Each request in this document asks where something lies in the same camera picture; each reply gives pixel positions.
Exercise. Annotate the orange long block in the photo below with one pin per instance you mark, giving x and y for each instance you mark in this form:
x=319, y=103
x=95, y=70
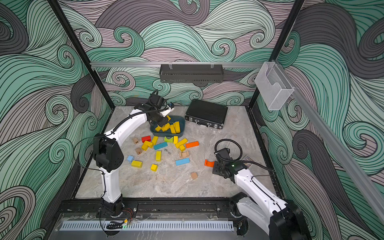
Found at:
x=192, y=144

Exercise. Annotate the black hard case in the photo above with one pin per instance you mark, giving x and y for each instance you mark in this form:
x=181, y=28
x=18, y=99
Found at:
x=206, y=114

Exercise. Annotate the small light blue block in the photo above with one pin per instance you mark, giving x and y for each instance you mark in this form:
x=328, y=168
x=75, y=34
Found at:
x=130, y=158

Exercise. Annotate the white slotted cable duct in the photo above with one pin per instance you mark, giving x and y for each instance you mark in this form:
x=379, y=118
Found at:
x=224, y=226

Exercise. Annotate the natural wood arch block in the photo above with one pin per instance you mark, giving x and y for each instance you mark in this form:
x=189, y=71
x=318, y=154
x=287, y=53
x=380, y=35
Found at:
x=184, y=154

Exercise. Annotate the teal plastic bin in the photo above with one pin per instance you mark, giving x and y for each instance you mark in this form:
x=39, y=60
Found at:
x=165, y=131

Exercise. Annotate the light blue long block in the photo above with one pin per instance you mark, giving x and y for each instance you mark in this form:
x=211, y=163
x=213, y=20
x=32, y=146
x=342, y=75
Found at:
x=182, y=161

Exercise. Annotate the black wall tray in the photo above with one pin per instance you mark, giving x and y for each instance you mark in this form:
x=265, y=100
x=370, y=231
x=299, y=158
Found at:
x=178, y=73

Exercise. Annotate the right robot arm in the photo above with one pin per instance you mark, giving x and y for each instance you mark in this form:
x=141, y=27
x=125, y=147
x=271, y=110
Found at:
x=279, y=219

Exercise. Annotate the yellow long block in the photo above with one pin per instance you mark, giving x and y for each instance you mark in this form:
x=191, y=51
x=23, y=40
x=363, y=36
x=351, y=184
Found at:
x=177, y=127
x=180, y=143
x=172, y=128

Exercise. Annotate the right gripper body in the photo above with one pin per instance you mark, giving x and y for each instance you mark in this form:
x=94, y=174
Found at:
x=218, y=168

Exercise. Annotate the orange arch block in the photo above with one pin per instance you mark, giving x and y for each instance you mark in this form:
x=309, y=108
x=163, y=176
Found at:
x=209, y=164

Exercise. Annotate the clear acrylic holder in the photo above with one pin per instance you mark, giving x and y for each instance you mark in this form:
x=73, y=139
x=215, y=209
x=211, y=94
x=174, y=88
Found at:
x=274, y=85

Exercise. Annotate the green arch block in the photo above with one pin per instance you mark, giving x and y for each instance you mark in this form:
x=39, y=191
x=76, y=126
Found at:
x=168, y=140

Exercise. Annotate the natural wood cube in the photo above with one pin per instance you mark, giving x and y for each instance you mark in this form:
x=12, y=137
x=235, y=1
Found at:
x=194, y=175

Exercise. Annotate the teal long block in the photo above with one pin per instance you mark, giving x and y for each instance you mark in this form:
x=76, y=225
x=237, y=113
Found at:
x=160, y=146

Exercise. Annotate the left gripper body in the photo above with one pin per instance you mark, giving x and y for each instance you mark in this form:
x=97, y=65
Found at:
x=160, y=119

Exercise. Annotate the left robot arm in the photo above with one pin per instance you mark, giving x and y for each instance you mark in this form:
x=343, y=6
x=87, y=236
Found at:
x=107, y=147

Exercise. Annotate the red block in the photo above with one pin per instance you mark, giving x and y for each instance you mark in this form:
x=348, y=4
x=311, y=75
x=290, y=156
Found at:
x=146, y=139

